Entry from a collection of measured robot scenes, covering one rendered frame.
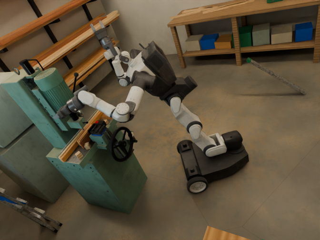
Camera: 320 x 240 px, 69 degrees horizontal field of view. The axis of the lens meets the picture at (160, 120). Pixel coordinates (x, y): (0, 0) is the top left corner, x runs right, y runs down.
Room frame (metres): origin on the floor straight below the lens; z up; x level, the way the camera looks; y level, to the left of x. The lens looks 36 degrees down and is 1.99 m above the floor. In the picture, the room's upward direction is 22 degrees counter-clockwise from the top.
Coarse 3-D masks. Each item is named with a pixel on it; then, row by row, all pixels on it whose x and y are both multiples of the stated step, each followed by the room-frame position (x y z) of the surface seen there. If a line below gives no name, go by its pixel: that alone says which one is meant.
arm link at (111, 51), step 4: (108, 44) 1.93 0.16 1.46; (112, 44) 1.92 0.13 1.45; (104, 48) 1.94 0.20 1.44; (108, 48) 1.93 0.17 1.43; (112, 48) 1.90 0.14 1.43; (104, 52) 1.93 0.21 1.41; (108, 52) 1.92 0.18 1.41; (112, 52) 1.90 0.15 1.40; (116, 52) 1.89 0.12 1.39; (108, 56) 1.90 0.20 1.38; (112, 56) 1.92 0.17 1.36
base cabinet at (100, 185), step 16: (128, 144) 1.76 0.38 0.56; (112, 160) 1.56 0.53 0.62; (128, 160) 1.67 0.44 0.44; (64, 176) 1.74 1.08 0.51; (80, 176) 1.58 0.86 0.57; (96, 176) 1.45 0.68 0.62; (112, 176) 1.48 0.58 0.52; (128, 176) 1.59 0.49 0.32; (144, 176) 1.74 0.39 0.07; (80, 192) 1.72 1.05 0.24; (96, 192) 1.56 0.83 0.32; (112, 192) 1.42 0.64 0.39; (128, 192) 1.51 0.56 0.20; (112, 208) 1.53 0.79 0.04; (128, 208) 1.43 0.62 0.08
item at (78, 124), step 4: (68, 120) 1.72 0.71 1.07; (72, 120) 1.69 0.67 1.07; (76, 120) 1.67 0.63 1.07; (80, 120) 1.65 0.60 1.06; (84, 120) 1.68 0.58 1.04; (72, 124) 1.68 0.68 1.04; (76, 124) 1.65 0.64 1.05; (80, 124) 1.64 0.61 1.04; (84, 124) 1.66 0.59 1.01; (80, 128) 1.64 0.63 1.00
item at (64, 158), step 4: (100, 112) 1.88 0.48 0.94; (96, 116) 1.84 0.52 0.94; (100, 116) 1.86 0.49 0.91; (92, 120) 1.79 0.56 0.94; (96, 120) 1.81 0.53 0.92; (76, 140) 1.59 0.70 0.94; (72, 144) 1.56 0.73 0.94; (76, 144) 1.57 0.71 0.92; (72, 148) 1.53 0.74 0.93; (68, 152) 1.49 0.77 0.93; (64, 156) 1.46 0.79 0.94; (68, 156) 1.47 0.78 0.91; (64, 160) 1.44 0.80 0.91
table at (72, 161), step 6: (108, 120) 1.76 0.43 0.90; (114, 120) 1.76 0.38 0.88; (90, 144) 1.52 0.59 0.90; (96, 144) 1.52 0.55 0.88; (108, 144) 1.49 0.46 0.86; (78, 150) 1.51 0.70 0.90; (84, 150) 1.47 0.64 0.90; (90, 150) 1.46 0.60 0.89; (72, 156) 1.46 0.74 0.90; (84, 156) 1.41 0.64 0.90; (90, 156) 1.44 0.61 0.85; (66, 162) 1.43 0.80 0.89; (72, 162) 1.39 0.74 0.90; (78, 162) 1.36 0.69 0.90; (84, 162) 1.38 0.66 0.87
